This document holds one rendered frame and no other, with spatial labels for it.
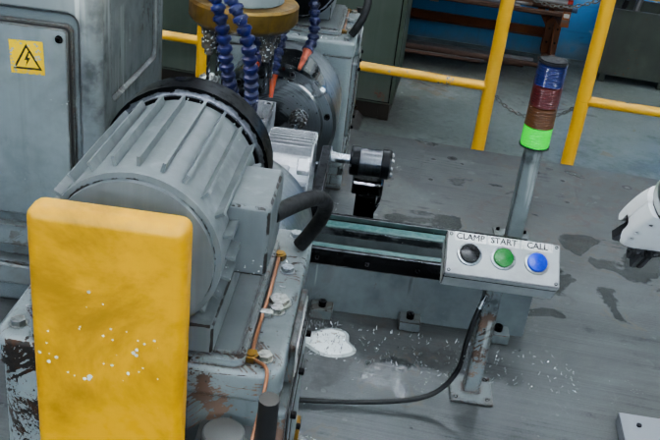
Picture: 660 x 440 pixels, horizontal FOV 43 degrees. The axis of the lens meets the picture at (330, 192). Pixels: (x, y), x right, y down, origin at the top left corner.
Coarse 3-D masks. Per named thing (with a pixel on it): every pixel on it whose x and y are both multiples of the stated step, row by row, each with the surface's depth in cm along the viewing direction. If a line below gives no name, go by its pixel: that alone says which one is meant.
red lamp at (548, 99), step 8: (536, 88) 168; (544, 88) 167; (560, 88) 168; (536, 96) 169; (544, 96) 168; (552, 96) 168; (560, 96) 169; (536, 104) 169; (544, 104) 168; (552, 104) 168
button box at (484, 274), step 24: (456, 240) 125; (480, 240) 125; (504, 240) 125; (456, 264) 123; (480, 264) 123; (552, 264) 123; (480, 288) 126; (504, 288) 125; (528, 288) 123; (552, 288) 122
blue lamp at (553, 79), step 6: (540, 66) 166; (546, 66) 165; (540, 72) 167; (546, 72) 166; (552, 72) 165; (558, 72) 165; (564, 72) 166; (534, 78) 169; (540, 78) 167; (546, 78) 166; (552, 78) 166; (558, 78) 166; (564, 78) 167; (540, 84) 167; (546, 84) 167; (552, 84) 166; (558, 84) 167
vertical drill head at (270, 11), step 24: (192, 0) 133; (240, 0) 130; (264, 0) 132; (288, 0) 139; (264, 24) 131; (288, 24) 134; (216, 48) 145; (264, 48) 135; (216, 72) 147; (264, 72) 138
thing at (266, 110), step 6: (258, 102) 149; (264, 102) 149; (270, 102) 149; (258, 108) 150; (264, 108) 148; (270, 108) 148; (258, 114) 150; (264, 114) 149; (270, 114) 144; (264, 120) 141; (270, 120) 145; (270, 126) 146
